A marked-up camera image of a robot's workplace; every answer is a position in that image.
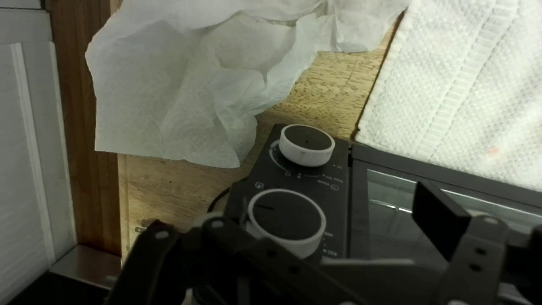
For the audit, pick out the crumpled white paper towel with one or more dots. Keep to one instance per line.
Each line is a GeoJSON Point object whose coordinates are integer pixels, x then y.
{"type": "Point", "coordinates": [191, 73]}

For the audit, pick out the flat white cloth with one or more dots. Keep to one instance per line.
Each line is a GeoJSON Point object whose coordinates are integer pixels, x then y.
{"type": "Point", "coordinates": [467, 84]}

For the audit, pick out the oven dial oven roof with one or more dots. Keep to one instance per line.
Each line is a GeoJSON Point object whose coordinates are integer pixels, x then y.
{"type": "Point", "coordinates": [286, 218]}

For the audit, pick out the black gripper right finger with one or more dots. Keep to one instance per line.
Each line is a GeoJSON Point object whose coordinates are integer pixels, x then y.
{"type": "Point", "coordinates": [467, 254]}

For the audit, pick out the oven dial nearest oven base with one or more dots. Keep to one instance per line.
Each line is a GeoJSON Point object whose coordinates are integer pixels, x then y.
{"type": "Point", "coordinates": [306, 144]}

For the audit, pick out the black toaster oven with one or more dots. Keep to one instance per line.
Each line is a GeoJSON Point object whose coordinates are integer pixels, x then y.
{"type": "Point", "coordinates": [343, 225]}

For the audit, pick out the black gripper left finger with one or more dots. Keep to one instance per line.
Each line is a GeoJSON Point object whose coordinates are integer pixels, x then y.
{"type": "Point", "coordinates": [144, 271]}

